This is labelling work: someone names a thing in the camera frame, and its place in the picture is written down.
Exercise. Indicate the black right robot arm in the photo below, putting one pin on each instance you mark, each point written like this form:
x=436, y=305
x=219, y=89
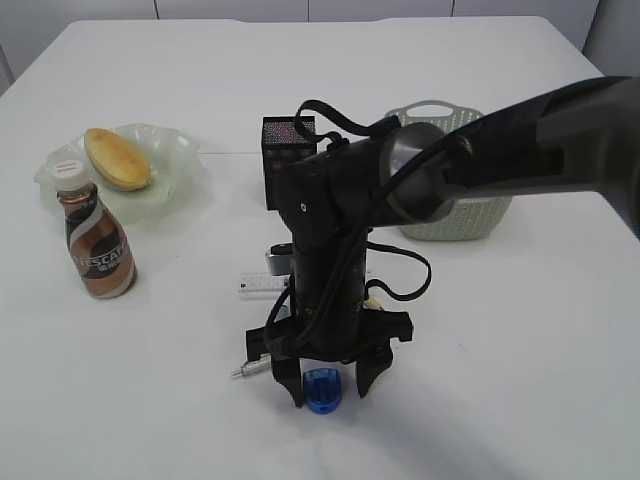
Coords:
x=581, y=137

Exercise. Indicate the transparent plastic ruler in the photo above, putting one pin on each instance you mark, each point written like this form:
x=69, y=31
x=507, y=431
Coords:
x=261, y=285

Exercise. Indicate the blue pencil sharpener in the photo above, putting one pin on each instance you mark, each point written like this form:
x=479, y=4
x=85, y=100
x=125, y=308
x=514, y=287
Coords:
x=322, y=388

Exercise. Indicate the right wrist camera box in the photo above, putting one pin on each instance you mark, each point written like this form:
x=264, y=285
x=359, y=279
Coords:
x=280, y=259

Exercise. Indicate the beige patterned ballpoint pen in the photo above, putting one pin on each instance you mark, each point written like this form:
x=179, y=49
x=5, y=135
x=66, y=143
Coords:
x=373, y=304

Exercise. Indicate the brown Nescafe coffee bottle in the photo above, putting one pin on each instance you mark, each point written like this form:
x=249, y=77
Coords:
x=96, y=241

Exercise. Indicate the blue grip ballpoint pen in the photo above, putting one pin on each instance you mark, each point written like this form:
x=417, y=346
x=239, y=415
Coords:
x=283, y=312

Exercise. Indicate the grey grip ballpoint pen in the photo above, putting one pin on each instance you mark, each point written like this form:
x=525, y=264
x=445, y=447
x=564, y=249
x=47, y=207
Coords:
x=250, y=368

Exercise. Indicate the yellow bread loaf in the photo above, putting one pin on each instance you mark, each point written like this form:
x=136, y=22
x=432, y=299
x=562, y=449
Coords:
x=117, y=160

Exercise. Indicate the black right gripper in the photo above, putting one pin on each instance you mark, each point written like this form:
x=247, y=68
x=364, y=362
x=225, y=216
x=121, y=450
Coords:
x=363, y=338

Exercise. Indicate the black mesh pen holder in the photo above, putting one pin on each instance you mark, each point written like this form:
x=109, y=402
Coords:
x=280, y=145

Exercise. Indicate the light green plastic basket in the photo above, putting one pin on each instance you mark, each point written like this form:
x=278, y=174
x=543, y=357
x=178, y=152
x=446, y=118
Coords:
x=470, y=219

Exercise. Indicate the translucent green wavy plate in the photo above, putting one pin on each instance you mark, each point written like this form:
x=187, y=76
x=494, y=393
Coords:
x=175, y=165

